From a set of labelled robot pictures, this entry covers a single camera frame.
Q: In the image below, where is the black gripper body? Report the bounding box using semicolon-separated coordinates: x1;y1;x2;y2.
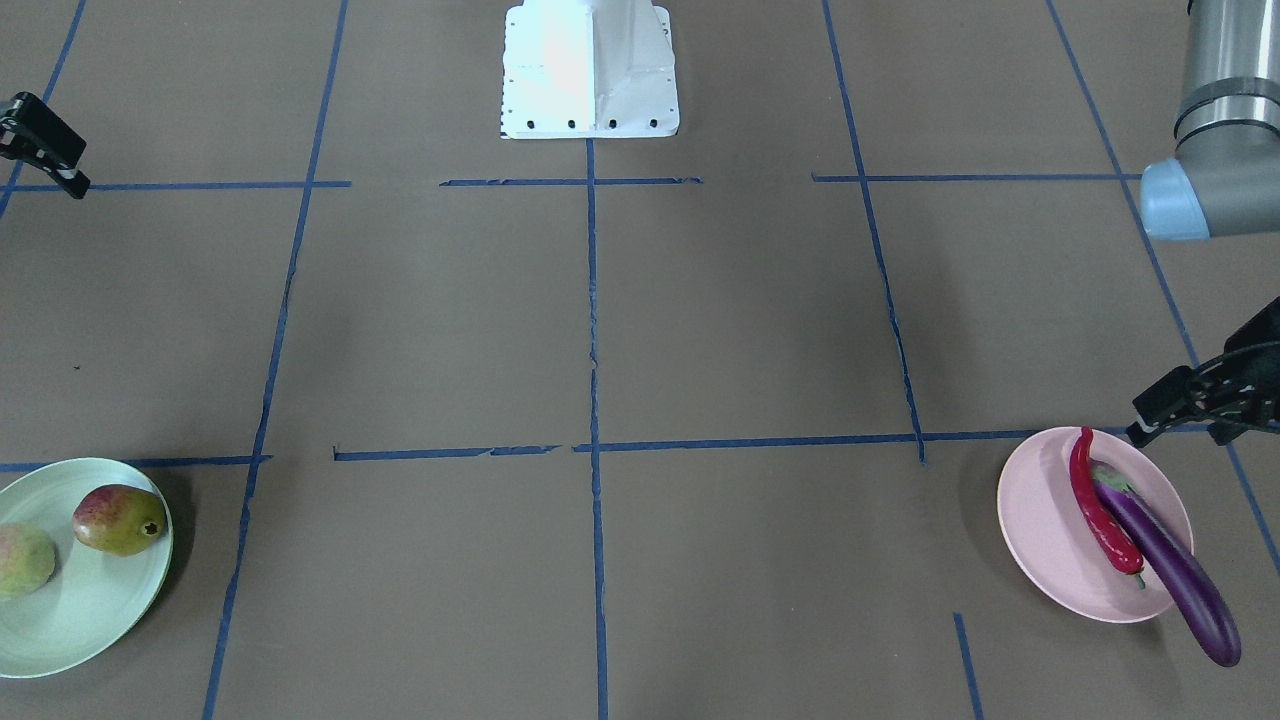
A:
1196;299;1279;446

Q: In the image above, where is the red chili pepper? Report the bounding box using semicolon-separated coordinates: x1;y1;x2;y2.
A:
1068;427;1147;591

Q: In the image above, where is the purple eggplant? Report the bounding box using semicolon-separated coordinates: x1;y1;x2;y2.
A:
1088;460;1243;667

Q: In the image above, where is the red yellow apple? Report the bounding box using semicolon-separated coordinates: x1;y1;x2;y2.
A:
70;484;168;557

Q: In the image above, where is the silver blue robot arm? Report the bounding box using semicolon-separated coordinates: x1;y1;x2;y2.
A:
1126;1;1279;448

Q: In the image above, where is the pink plate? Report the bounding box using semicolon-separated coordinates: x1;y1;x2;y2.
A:
996;427;1175;624

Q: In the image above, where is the light green plate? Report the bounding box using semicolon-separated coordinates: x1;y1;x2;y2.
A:
1;457;174;679

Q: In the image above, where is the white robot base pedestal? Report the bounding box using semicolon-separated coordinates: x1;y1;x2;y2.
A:
500;1;681;140

